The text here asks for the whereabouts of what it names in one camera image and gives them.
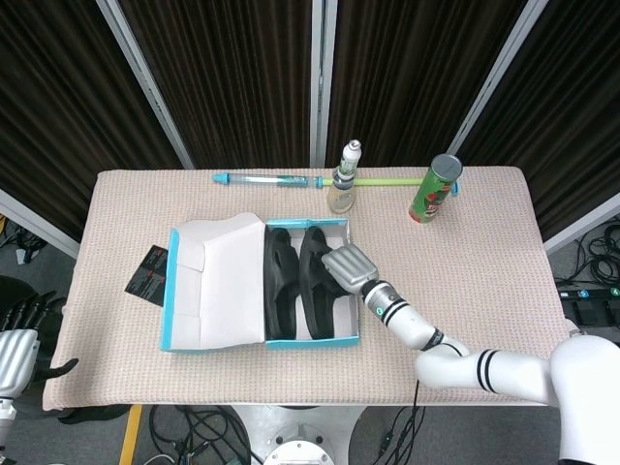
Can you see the beige dressing bottle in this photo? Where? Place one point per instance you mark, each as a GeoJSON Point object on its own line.
{"type": "Point", "coordinates": [341, 198]}

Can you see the blue green water squirter toy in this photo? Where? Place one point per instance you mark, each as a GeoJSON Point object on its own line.
{"type": "Point", "coordinates": [261, 180]}

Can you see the black printed card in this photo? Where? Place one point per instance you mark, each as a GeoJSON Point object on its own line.
{"type": "Point", "coordinates": [145, 276]}

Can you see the white green-label bottle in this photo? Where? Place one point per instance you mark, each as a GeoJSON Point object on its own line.
{"type": "Point", "coordinates": [350, 157]}

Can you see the yellow floor tape strip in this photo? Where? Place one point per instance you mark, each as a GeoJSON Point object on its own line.
{"type": "Point", "coordinates": [130, 436]}

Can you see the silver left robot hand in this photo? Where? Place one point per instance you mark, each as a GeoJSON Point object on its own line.
{"type": "Point", "coordinates": [14, 358]}

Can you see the green chip can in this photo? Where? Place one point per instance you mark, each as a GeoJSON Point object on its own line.
{"type": "Point", "coordinates": [431, 194]}

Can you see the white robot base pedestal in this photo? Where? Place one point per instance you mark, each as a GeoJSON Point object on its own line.
{"type": "Point", "coordinates": [300, 436]}

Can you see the light blue shoe box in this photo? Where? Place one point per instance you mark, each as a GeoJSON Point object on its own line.
{"type": "Point", "coordinates": [227, 290]}

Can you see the black pleated curtain panel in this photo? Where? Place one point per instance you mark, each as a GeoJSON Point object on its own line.
{"type": "Point", "coordinates": [571, 121]}
{"type": "Point", "coordinates": [412, 72]}
{"type": "Point", "coordinates": [58, 106]}
{"type": "Point", "coordinates": [232, 82]}

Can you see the black rubber slipper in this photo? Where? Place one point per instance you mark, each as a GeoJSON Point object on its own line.
{"type": "Point", "coordinates": [281, 271]}
{"type": "Point", "coordinates": [315, 300]}

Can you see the silver aluminium partition post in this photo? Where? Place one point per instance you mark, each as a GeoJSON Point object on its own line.
{"type": "Point", "coordinates": [581, 225]}
{"type": "Point", "coordinates": [145, 82]}
{"type": "Point", "coordinates": [322, 82]}
{"type": "Point", "coordinates": [39, 225]}
{"type": "Point", "coordinates": [499, 82]}

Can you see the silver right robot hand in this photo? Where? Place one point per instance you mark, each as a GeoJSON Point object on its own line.
{"type": "Point", "coordinates": [351, 269]}

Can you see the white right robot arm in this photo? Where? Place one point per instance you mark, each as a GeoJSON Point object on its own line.
{"type": "Point", "coordinates": [508, 375]}

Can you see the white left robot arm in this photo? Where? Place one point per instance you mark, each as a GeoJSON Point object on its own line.
{"type": "Point", "coordinates": [5, 416]}

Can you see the beige waffle tablecloth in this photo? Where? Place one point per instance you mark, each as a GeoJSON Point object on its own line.
{"type": "Point", "coordinates": [290, 382]}

